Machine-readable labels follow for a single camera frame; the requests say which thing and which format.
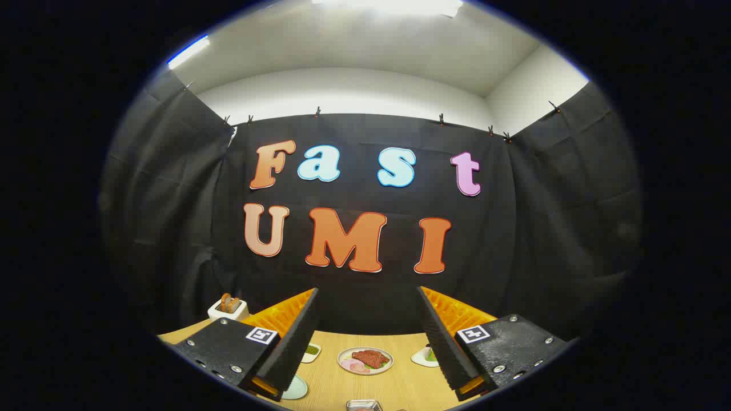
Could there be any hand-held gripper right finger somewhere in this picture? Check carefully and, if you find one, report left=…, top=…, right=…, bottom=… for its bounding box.
left=417, top=285, right=572, bottom=402

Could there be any large ceiling light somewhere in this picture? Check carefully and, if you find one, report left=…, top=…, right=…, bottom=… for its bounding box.
left=311, top=0, right=463, bottom=18

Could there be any brown meat steak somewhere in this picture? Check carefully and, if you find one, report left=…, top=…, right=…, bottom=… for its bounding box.
left=352, top=350, right=389, bottom=369

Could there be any row of black cloth clips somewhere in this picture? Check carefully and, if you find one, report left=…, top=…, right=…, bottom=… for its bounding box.
left=184, top=81, right=563, bottom=143

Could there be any light blue plate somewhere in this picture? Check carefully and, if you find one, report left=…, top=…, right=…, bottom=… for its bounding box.
left=281, top=374, right=309, bottom=400

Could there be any white toaster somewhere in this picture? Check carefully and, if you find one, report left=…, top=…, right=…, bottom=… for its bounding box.
left=208, top=297, right=250, bottom=321

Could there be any small white tray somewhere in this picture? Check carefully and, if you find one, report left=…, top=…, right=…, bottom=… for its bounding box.
left=411, top=346, right=439, bottom=368

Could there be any round beige food plate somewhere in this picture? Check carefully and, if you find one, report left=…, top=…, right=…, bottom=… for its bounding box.
left=338, top=347, right=394, bottom=376

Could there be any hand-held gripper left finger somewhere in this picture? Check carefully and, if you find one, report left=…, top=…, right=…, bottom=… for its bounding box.
left=169, top=287, right=319, bottom=402

